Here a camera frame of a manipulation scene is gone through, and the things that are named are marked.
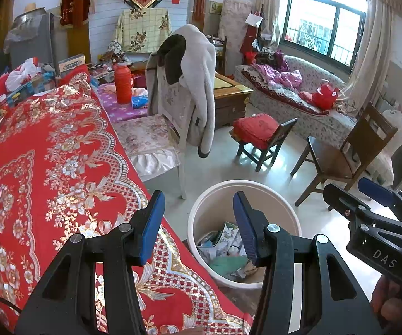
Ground wooden cabinet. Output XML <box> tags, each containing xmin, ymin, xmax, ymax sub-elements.
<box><xmin>213</xmin><ymin>71</ymin><xmax>254</xmax><ymax>128</ymax></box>

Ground white green milk carton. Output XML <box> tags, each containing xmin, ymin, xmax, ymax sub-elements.
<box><xmin>218</xmin><ymin>222</ymin><xmax>243</xmax><ymax>252</ymax></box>

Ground pink clothes pile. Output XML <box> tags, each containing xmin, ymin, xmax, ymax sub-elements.
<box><xmin>251</xmin><ymin>59</ymin><xmax>302</xmax><ymax>91</ymax></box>

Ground red floral tablecloth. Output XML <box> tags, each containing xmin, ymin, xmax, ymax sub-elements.
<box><xmin>0</xmin><ymin>66</ymin><xmax>254</xmax><ymax>335</ymax></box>

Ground red plush toy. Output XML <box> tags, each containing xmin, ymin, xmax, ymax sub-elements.
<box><xmin>300</xmin><ymin>82</ymin><xmax>341</xmax><ymax>110</ymax></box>

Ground person's right hand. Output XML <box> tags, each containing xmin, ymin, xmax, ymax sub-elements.
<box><xmin>372</xmin><ymin>275</ymin><xmax>402</xmax><ymax>330</ymax></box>

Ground brown wooden chair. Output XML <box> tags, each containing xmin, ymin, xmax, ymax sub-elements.
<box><xmin>290</xmin><ymin>103</ymin><xmax>398</xmax><ymax>207</ymax></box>

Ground green cloth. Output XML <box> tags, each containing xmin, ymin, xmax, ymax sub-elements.
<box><xmin>211</xmin><ymin>255</ymin><xmax>252</xmax><ymax>277</ymax></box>

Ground red thermos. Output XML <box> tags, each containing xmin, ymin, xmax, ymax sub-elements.
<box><xmin>114</xmin><ymin>61</ymin><xmax>134</xmax><ymax>104</ymax></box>

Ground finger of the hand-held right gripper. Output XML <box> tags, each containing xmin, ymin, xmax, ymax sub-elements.
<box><xmin>358</xmin><ymin>177</ymin><xmax>402</xmax><ymax>224</ymax></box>
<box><xmin>323</xmin><ymin>183</ymin><xmax>402</xmax><ymax>234</ymax></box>

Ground white plastic bag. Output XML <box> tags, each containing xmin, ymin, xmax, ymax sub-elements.
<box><xmin>5</xmin><ymin>59</ymin><xmax>37</xmax><ymax>92</ymax></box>

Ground dark framed window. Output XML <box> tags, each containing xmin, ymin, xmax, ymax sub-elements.
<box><xmin>281</xmin><ymin>0</ymin><xmax>367</xmax><ymax>68</ymax></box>

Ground beige trash bin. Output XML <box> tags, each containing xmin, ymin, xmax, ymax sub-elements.
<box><xmin>188</xmin><ymin>180</ymin><xmax>302</xmax><ymax>290</ymax></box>

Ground grey cabinet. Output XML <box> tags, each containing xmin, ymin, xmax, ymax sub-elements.
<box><xmin>4</xmin><ymin>7</ymin><xmax>57</xmax><ymax>74</ymax></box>

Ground floral sofa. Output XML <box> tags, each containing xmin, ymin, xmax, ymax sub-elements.
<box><xmin>236</xmin><ymin>55</ymin><xmax>358</xmax><ymax>147</ymax></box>

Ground white chair floral seat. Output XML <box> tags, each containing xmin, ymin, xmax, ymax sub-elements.
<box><xmin>115</xmin><ymin>52</ymin><xmax>187</xmax><ymax>200</ymax></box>

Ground yellow floral cover cloth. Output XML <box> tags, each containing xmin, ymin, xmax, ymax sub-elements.
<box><xmin>114</xmin><ymin>9</ymin><xmax>173</xmax><ymax>53</ymax></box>

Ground beige cardboard box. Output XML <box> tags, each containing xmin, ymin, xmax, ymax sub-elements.
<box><xmin>59</xmin><ymin>54</ymin><xmax>86</xmax><ymax>74</ymax></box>

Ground purple floral cloth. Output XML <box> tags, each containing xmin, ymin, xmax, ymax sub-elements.
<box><xmin>96</xmin><ymin>84</ymin><xmax>149</xmax><ymax>123</ymax></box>

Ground red cushion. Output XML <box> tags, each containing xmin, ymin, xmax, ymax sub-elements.
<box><xmin>232</xmin><ymin>113</ymin><xmax>280</xmax><ymax>149</ymax></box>

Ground beige fleece coat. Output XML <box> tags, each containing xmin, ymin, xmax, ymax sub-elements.
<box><xmin>146</xmin><ymin>24</ymin><xmax>217</xmax><ymax>158</ymax></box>

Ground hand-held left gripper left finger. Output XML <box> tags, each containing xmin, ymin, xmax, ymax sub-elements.
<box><xmin>14</xmin><ymin>190</ymin><xmax>167</xmax><ymax>335</ymax></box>

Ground small dark wooden chair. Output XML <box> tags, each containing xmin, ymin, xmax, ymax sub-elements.
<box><xmin>236</xmin><ymin>118</ymin><xmax>298</xmax><ymax>172</ymax></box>

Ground beige curtain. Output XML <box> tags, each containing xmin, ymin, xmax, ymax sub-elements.
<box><xmin>347</xmin><ymin>0</ymin><xmax>393</xmax><ymax>95</ymax></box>

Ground white snack packet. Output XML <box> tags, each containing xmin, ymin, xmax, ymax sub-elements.
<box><xmin>198</xmin><ymin>242</ymin><xmax>227</xmax><ymax>259</ymax></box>

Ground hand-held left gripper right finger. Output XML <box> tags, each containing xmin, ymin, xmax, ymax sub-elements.
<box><xmin>233</xmin><ymin>191</ymin><xmax>374</xmax><ymax>335</ymax></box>

